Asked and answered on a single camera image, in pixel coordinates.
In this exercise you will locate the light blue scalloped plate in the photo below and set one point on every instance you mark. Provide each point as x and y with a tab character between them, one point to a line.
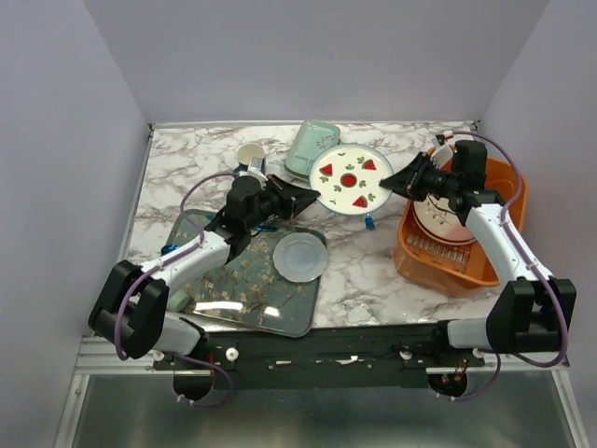
300	257

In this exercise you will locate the blue metallic spoon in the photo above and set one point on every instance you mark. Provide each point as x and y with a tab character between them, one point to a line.
167	249

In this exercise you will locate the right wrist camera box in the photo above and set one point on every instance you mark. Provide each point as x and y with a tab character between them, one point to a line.
442	151

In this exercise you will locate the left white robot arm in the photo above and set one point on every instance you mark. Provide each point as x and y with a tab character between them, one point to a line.
131	309

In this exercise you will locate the dark green mug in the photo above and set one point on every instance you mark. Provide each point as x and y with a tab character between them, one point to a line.
245	154

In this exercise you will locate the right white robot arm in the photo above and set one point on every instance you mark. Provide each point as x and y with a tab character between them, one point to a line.
530	320

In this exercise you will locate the mint rectangular dish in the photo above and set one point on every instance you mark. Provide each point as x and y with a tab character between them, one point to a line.
314	137
296	175

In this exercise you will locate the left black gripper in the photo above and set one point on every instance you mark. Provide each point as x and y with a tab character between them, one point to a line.
298	197

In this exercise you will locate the pink and cream plate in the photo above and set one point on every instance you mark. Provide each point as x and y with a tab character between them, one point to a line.
436	220

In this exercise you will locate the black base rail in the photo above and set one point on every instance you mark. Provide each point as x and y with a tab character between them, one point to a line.
409	356

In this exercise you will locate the floral blossom tray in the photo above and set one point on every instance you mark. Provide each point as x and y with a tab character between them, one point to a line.
248	292

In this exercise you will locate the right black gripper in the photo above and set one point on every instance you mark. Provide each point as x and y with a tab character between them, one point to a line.
407	181

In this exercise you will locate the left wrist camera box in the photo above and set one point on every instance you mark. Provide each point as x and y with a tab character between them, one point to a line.
256	169

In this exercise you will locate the pale green cup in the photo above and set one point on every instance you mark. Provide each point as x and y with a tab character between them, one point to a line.
178	301

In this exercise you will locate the blue plastic fork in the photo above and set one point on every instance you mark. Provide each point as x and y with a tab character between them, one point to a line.
370	224

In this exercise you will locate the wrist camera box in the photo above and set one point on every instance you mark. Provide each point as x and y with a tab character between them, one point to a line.
442	151
256	169

